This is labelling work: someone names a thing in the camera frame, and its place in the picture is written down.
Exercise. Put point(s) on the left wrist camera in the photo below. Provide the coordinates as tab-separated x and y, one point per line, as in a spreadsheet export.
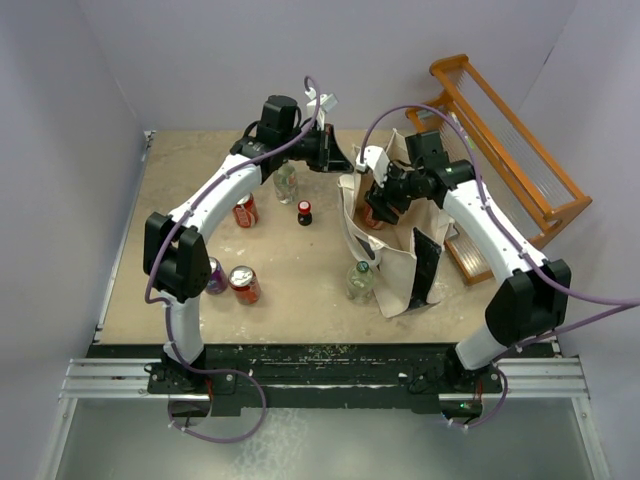
319	106

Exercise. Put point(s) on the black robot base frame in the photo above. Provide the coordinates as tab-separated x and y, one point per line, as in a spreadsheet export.
421	378

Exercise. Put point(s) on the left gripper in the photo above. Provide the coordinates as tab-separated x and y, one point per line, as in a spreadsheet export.
329	157

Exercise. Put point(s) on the purple soda can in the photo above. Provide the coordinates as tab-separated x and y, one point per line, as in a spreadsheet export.
218	280

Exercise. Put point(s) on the clear green-capped glass bottle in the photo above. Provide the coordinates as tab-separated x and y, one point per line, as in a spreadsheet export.
360	282

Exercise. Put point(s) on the cream canvas tote bag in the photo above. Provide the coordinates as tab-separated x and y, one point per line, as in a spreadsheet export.
405	258

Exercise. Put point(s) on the red can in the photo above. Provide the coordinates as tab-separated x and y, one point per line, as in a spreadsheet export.
369	220
243	282

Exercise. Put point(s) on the aluminium rail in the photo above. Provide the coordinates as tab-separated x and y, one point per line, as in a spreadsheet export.
98	378

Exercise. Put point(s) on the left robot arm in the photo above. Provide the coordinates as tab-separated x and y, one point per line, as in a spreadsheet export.
175	258

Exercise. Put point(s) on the clear bottle behind left arm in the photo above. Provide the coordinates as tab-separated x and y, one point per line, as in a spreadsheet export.
285	183

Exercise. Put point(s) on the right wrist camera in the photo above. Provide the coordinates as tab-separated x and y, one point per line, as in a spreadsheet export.
374	160

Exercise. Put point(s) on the small dark red-capped bottle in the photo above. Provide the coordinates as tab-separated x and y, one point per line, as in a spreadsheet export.
304	216

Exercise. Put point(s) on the orange wooden rack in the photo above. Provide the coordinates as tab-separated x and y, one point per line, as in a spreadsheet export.
529	186

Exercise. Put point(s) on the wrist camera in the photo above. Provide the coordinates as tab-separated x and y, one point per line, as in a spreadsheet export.
319	106
374	160

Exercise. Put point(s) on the red can under left arm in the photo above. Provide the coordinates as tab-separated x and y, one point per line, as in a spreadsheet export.
245	212

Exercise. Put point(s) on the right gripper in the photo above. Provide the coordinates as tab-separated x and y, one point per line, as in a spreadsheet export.
378	197

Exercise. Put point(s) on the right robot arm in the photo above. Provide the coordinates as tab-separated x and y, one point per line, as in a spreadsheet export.
524	305

